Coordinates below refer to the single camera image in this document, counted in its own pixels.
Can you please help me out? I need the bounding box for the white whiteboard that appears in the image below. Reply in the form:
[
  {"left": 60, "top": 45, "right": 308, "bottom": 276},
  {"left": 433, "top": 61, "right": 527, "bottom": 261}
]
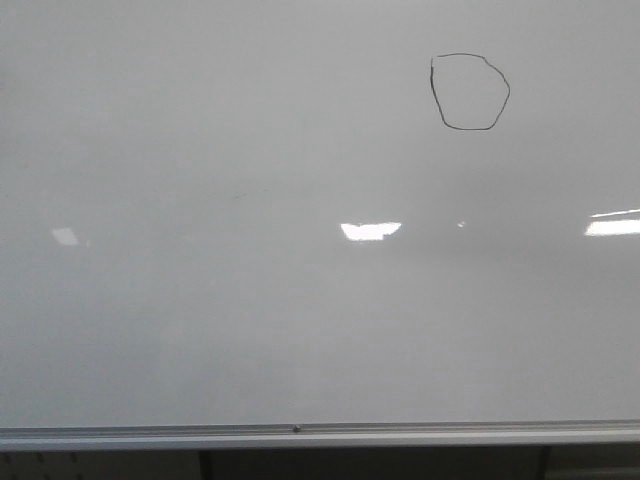
[{"left": 1, "top": 1, "right": 639, "bottom": 428}]

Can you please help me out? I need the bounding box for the drawn black zero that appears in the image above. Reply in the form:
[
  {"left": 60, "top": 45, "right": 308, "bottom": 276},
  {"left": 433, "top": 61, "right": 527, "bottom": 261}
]
[{"left": 429, "top": 52, "right": 511, "bottom": 131}]

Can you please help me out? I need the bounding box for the dark perforated panel below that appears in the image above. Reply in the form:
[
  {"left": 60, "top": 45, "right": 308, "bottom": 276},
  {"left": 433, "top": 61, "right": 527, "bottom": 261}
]
[{"left": 1, "top": 443, "right": 639, "bottom": 479}]

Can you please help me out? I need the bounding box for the aluminium whiteboard tray rail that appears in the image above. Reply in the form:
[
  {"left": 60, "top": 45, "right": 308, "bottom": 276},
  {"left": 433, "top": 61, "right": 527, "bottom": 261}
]
[{"left": 1, "top": 420, "right": 639, "bottom": 452}]

